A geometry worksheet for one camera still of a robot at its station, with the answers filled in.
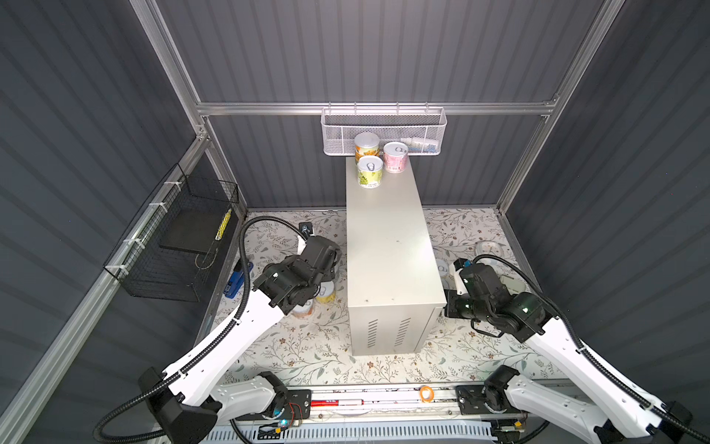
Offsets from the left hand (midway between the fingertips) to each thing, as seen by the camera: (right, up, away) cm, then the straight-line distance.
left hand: (315, 259), depth 73 cm
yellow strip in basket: (-27, +9, +5) cm, 29 cm away
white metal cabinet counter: (+19, -6, -16) cm, 26 cm away
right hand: (+34, -12, +1) cm, 36 cm away
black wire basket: (-39, +2, -1) cm, 39 cm away
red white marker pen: (+9, -39, +1) cm, 40 cm away
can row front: (-6, -18, +14) cm, 24 cm away
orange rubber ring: (+31, -37, +2) cm, 49 cm away
